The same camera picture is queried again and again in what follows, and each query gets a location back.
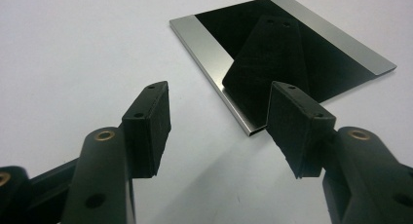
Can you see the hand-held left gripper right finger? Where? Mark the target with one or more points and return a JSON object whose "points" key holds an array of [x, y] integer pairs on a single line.
{"points": [[295, 130]]}

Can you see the black glossy tablet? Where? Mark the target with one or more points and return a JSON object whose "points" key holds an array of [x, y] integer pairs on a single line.
{"points": [[211, 55]]}

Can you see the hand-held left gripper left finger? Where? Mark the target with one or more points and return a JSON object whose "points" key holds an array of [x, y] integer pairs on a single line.
{"points": [[146, 133]]}

